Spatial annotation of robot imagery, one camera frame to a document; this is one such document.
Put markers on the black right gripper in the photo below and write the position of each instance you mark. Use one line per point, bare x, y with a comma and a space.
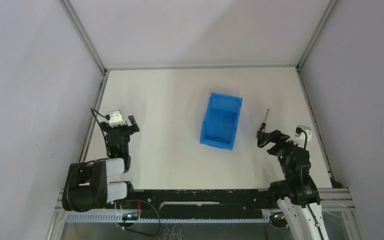
264, 138

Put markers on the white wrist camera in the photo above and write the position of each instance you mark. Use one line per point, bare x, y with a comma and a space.
116, 119
303, 135

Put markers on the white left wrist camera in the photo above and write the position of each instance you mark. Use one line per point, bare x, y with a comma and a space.
116, 119

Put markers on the blue plastic bin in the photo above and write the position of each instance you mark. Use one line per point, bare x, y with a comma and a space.
220, 124

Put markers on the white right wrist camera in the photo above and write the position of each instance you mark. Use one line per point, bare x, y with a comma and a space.
303, 135

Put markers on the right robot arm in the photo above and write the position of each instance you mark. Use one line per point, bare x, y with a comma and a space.
297, 195

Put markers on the black mounting rail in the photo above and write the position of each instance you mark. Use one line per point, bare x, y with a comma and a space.
207, 204

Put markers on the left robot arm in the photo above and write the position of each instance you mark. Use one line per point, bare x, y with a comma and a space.
88, 184

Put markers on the black yellow screwdriver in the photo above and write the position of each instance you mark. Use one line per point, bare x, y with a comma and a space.
264, 123

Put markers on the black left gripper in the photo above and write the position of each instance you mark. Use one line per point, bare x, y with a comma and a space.
122, 129

